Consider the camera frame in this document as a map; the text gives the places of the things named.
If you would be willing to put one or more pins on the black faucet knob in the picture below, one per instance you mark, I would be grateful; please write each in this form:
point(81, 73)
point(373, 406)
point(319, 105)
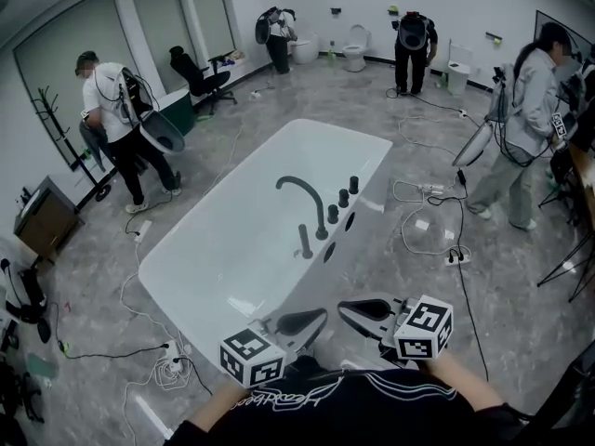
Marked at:
point(332, 214)
point(354, 185)
point(343, 198)

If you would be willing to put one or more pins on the black tripod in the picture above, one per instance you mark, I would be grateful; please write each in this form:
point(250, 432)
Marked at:
point(562, 262)

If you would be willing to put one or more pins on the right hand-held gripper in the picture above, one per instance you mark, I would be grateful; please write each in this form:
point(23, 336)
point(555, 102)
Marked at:
point(423, 328)

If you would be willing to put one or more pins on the person's black printed t-shirt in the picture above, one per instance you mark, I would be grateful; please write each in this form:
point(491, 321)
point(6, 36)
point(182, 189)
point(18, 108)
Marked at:
point(353, 411)

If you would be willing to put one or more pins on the dark green bathtub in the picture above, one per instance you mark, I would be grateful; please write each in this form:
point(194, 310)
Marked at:
point(179, 109)

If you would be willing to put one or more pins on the black power adapter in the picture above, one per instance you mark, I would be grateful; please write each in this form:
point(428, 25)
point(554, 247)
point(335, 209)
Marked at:
point(461, 176)

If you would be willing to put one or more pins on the person's right forearm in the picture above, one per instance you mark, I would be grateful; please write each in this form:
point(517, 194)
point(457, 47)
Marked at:
point(469, 384)

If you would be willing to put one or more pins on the white bathtub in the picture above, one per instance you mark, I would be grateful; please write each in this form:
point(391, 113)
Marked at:
point(223, 240)

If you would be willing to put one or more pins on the person's left forearm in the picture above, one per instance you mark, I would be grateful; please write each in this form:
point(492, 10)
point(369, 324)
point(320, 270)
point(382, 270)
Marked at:
point(218, 407)

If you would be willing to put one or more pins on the grey hanging garment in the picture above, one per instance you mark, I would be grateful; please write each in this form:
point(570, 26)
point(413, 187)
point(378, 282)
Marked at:
point(93, 142)

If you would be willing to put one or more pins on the green bottle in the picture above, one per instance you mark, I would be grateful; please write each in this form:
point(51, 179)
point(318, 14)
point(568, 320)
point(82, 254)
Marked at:
point(331, 57)

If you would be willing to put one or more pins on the dark wooden cabinet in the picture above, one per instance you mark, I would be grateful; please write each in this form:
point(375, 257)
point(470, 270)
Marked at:
point(44, 221)

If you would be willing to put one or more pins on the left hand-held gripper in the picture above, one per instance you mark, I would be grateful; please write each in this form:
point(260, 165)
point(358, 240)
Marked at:
point(251, 358)

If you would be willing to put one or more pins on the black office chair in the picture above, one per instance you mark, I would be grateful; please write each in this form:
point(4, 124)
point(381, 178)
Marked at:
point(195, 74)

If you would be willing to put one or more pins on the white egg-shaped toilet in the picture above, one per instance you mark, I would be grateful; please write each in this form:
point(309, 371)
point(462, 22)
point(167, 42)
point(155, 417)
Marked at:
point(304, 49)

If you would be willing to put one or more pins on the dark curved faucet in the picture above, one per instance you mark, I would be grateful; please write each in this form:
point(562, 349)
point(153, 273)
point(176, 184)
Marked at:
point(313, 198)

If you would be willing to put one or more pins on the white square toilet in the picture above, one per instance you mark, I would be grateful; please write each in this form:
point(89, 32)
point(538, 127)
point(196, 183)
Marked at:
point(459, 70)

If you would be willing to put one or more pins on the black coat rack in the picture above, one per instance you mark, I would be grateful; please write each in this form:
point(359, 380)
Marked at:
point(46, 109)

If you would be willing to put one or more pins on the green foam pad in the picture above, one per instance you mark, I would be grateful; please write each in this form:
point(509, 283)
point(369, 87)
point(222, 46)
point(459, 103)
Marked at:
point(42, 365)

